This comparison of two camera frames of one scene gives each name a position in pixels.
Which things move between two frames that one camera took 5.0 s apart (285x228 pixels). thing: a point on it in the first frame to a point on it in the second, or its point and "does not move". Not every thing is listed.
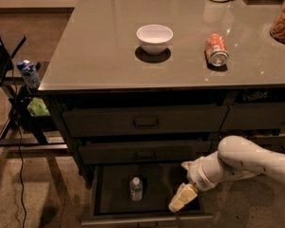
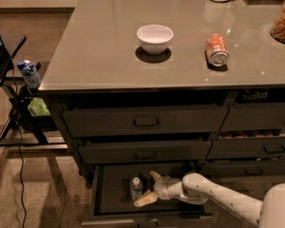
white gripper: [196, 174] to [161, 187]
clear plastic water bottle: [136, 189] does not move
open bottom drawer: [140, 195] does not move
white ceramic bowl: [154, 38] does not move
